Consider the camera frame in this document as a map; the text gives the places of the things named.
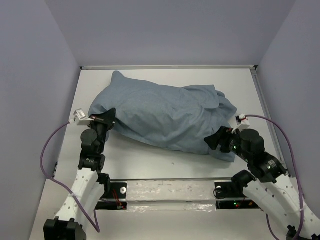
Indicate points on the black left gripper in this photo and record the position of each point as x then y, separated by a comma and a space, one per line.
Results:
107, 117

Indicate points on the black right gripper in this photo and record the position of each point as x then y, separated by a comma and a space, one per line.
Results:
221, 137

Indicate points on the blue-grey fabric pillowcase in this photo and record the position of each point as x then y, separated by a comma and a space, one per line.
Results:
168, 117

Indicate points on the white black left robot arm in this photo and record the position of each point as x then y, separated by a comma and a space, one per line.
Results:
90, 184

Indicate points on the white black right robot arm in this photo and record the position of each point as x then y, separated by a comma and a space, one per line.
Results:
267, 183

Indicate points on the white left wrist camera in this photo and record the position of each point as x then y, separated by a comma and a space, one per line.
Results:
80, 118

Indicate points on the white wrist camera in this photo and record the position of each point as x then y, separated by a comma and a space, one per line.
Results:
242, 123
80, 118

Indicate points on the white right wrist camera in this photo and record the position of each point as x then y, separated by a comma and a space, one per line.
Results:
242, 123

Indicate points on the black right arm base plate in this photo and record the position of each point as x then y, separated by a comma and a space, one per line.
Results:
229, 194

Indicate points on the aluminium back table rail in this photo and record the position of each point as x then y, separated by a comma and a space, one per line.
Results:
166, 67

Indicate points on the aluminium table rail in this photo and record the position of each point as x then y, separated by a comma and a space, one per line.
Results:
173, 179
271, 127
166, 67

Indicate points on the aluminium right table rail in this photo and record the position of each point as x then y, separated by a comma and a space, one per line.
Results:
271, 127

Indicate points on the aluminium front table rail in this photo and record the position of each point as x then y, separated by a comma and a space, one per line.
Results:
173, 179

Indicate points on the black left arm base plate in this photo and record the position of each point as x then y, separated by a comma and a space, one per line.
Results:
115, 199

